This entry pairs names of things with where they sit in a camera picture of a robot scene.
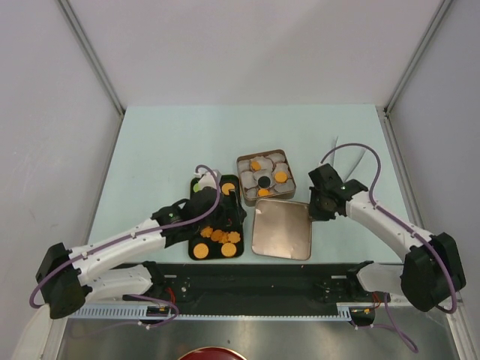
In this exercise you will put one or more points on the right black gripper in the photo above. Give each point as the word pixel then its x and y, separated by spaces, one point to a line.
pixel 316 214

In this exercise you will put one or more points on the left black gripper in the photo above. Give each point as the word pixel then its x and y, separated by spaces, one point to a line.
pixel 235 209

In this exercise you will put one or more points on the round orange cookie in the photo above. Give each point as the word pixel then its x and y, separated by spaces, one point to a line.
pixel 200 251
pixel 228 250
pixel 226 188

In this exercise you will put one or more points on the fish shaped orange cookie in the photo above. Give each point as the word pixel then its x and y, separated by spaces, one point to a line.
pixel 263 192

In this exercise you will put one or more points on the black round cookie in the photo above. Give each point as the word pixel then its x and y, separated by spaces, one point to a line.
pixel 264 182

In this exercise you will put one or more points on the square tin lid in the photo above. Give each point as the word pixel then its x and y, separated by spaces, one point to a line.
pixel 282 229

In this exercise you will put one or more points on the square cookie tin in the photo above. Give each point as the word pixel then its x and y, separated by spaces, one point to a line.
pixel 272 163

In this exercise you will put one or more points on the metal tongs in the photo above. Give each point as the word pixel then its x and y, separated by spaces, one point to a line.
pixel 346 160

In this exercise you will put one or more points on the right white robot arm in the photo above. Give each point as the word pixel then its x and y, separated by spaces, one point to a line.
pixel 430 270

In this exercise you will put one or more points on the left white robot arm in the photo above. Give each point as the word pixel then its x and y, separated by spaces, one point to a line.
pixel 69 278

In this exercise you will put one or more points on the flower shaped orange cookie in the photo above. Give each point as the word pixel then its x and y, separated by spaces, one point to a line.
pixel 234 237

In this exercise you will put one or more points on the black cookie tray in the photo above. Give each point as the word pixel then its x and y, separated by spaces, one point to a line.
pixel 214 229

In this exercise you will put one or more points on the red round object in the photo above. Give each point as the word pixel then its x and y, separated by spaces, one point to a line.
pixel 212 353

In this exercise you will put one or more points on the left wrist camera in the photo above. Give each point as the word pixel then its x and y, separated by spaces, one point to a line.
pixel 206 179

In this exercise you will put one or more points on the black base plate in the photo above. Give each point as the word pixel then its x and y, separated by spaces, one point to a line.
pixel 249 286

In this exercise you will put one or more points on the white cable duct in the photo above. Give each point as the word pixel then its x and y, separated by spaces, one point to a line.
pixel 156 313

